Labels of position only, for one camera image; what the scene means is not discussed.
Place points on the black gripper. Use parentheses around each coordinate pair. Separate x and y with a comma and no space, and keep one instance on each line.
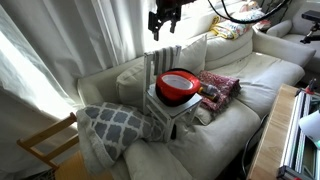
(166,10)

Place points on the black hat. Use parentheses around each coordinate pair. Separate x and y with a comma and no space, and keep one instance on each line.
(184,70)

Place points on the red sequin hat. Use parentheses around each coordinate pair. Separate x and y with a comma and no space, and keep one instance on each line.
(176,88)

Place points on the small white wooden chair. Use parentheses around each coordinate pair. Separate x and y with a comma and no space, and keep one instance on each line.
(156,63)

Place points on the cream cushion behind chair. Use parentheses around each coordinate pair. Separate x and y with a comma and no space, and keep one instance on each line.
(130,85)

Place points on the floral yellow folded blanket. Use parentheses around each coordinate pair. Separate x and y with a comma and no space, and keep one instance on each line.
(232,30)

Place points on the yellow black bottle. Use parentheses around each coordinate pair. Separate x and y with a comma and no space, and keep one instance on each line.
(209,91)

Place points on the cream sofa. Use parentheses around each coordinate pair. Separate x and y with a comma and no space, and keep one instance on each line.
(201,151)

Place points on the red patterned folded cloth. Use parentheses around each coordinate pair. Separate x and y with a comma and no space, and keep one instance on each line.
(228,88)

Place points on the white curtain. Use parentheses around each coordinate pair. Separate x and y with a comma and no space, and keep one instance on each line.
(46,45)

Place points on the grey white patterned pillow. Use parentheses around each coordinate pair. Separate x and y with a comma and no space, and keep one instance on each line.
(106,129)

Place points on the grey armchair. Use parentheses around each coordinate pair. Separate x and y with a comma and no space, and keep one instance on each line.
(295,29)

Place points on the wooden side table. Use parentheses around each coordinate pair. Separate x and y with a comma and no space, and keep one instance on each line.
(269,152)

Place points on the white lamp shade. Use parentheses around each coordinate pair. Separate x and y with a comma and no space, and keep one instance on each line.
(310,126)

